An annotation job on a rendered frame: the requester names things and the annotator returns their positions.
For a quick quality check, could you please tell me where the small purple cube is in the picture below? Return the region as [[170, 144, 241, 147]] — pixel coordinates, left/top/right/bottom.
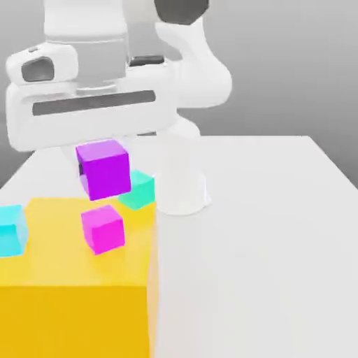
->
[[75, 139, 132, 201]]

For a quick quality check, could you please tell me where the large yellow box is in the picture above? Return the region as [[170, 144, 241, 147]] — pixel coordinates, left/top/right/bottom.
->
[[0, 196, 157, 358]]

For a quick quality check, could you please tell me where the small magenta cube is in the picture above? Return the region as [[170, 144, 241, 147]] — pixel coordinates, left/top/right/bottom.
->
[[80, 204, 126, 256]]

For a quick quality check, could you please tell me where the small cyan cube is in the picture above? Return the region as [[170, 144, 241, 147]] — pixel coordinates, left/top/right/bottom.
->
[[0, 204, 29, 257]]

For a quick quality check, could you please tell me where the small teal cube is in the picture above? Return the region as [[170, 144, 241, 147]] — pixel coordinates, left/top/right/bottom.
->
[[117, 169, 155, 211]]

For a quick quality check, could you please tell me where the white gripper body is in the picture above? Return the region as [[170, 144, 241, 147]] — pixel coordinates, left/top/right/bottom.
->
[[5, 64, 180, 152]]

